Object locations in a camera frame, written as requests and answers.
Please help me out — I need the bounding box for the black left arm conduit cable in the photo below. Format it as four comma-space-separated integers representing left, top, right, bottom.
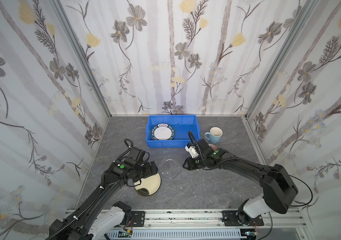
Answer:
45, 185, 105, 240

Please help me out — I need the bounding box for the aluminium corner frame post right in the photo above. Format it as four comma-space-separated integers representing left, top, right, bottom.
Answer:
244, 1, 317, 120

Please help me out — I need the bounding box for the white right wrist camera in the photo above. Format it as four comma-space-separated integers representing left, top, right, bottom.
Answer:
185, 143, 199, 159

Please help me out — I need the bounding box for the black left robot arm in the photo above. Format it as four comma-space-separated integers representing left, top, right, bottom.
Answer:
47, 158, 158, 240

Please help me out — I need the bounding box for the white plate green rim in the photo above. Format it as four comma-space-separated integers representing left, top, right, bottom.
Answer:
150, 123, 175, 141

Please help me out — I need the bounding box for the aluminium corner frame post left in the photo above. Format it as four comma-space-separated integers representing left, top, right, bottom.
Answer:
49, 0, 112, 119

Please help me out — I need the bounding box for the aluminium corner frame post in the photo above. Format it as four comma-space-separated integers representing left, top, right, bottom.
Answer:
244, 1, 317, 120
49, 0, 112, 119

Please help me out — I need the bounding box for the blue plastic bin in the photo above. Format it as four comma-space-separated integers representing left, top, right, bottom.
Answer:
145, 115, 201, 148

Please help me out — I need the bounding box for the red patterned small bowl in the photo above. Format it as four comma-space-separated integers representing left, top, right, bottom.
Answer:
208, 144, 218, 151

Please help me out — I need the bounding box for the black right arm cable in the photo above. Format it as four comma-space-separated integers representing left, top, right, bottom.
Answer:
188, 131, 314, 208

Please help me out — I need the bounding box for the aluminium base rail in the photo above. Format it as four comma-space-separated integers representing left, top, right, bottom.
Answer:
57, 208, 309, 240

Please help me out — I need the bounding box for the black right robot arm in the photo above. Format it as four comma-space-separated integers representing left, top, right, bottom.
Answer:
183, 139, 299, 224

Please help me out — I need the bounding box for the cream yellow plate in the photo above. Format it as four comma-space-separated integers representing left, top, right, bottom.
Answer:
134, 174, 161, 197

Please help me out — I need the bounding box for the clear glass plate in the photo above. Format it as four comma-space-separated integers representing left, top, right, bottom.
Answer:
157, 156, 181, 180

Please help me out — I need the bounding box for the light blue ceramic mug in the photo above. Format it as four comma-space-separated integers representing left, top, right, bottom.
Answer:
204, 127, 223, 145

